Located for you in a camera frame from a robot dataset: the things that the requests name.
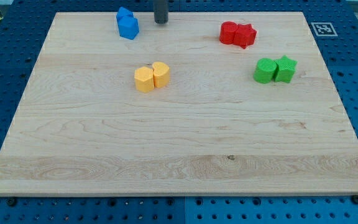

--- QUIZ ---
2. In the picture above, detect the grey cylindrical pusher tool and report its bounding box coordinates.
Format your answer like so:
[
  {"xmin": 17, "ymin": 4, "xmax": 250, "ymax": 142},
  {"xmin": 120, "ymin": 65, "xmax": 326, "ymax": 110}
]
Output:
[{"xmin": 154, "ymin": 0, "xmax": 168, "ymax": 24}]

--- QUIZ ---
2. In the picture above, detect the green cylinder block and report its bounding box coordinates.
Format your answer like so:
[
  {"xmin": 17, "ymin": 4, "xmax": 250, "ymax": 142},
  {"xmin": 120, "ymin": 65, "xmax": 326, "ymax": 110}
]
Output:
[{"xmin": 253, "ymin": 58, "xmax": 277, "ymax": 84}]

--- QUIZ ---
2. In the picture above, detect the blue pentagon block front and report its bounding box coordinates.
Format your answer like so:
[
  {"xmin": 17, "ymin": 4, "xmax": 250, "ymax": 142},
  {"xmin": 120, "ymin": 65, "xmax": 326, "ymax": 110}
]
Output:
[{"xmin": 118, "ymin": 16, "xmax": 139, "ymax": 40}]

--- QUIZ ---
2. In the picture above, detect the white fiducial marker tag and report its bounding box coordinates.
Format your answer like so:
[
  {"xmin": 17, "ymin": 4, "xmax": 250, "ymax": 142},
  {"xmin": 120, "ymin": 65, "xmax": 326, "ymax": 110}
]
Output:
[{"xmin": 311, "ymin": 22, "xmax": 337, "ymax": 37}]

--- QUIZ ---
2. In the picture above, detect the black bolt right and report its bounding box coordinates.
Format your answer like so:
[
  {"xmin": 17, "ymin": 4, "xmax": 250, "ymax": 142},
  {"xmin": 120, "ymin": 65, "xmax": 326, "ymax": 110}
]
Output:
[{"xmin": 351, "ymin": 195, "xmax": 358, "ymax": 205}]

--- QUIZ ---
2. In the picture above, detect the wooden board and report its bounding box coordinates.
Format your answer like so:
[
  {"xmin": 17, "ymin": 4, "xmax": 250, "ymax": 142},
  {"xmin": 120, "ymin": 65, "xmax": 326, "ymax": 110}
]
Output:
[{"xmin": 0, "ymin": 12, "xmax": 358, "ymax": 197}]

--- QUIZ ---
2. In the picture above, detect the black bolt left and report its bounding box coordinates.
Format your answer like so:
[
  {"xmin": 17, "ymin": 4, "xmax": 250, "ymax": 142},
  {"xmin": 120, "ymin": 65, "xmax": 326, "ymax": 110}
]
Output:
[{"xmin": 6, "ymin": 197, "xmax": 17, "ymax": 207}]

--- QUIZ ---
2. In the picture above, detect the red cylinder block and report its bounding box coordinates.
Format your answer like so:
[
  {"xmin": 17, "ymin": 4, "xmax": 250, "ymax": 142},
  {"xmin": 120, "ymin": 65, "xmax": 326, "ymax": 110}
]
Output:
[{"xmin": 219, "ymin": 21, "xmax": 238, "ymax": 45}]

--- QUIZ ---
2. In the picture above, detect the blue block rear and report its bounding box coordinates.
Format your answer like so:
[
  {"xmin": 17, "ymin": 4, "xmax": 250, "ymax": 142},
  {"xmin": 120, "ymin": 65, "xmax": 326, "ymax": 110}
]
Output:
[{"xmin": 116, "ymin": 6, "xmax": 134, "ymax": 22}]

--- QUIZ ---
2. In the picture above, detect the red star block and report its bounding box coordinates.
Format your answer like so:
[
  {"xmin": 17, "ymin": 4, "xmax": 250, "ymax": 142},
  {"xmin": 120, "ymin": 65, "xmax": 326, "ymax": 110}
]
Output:
[{"xmin": 233, "ymin": 24, "xmax": 257, "ymax": 49}]

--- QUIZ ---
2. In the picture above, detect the green star block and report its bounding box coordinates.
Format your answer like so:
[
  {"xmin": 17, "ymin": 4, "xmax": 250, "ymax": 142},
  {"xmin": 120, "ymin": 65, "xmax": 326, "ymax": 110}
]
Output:
[{"xmin": 273, "ymin": 55, "xmax": 298, "ymax": 83}]

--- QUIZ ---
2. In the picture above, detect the yellow hexagon block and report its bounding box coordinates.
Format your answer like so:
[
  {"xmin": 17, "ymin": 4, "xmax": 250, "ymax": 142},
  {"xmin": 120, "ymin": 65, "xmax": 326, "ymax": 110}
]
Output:
[{"xmin": 134, "ymin": 67, "xmax": 154, "ymax": 93}]

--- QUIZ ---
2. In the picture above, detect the yellow heart block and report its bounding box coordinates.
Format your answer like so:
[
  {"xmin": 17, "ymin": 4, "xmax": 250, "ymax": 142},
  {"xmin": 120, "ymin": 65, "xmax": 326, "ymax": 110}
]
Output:
[{"xmin": 152, "ymin": 62, "xmax": 170, "ymax": 88}]

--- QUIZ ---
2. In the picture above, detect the black bolt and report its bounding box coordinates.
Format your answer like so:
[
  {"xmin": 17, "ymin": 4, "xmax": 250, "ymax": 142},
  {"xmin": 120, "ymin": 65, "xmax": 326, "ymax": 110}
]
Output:
[
  {"xmin": 351, "ymin": 195, "xmax": 358, "ymax": 205},
  {"xmin": 6, "ymin": 197, "xmax": 17, "ymax": 207}
]

